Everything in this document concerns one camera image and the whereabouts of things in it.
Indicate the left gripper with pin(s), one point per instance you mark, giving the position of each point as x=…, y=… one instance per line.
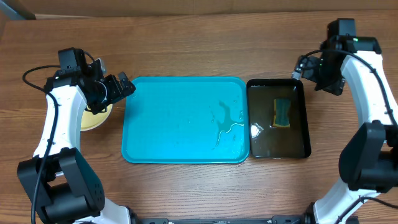
x=128, y=85

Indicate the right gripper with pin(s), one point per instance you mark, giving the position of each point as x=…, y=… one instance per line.
x=327, y=84

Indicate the green yellow sponge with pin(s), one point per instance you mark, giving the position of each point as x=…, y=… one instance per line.
x=281, y=113

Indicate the yellow-green plate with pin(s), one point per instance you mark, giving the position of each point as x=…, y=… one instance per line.
x=91, y=121

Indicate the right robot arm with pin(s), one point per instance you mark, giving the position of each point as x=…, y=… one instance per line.
x=368, y=164

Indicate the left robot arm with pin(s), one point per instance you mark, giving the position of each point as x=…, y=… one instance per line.
x=60, y=183

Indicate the teal plastic tray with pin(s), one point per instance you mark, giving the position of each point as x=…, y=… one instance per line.
x=186, y=120

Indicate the black water tray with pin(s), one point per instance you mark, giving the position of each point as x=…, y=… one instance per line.
x=267, y=141

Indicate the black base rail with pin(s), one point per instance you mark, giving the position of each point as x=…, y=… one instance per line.
x=277, y=219

